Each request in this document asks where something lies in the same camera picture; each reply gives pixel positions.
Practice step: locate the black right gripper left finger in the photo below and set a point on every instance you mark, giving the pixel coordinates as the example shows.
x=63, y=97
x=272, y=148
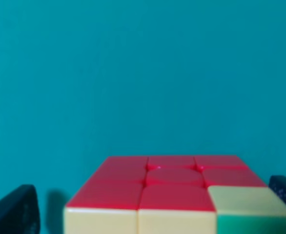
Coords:
x=19, y=211

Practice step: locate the multicolour puzzle cube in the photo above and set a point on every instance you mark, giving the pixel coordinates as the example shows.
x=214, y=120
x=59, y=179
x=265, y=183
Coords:
x=174, y=195

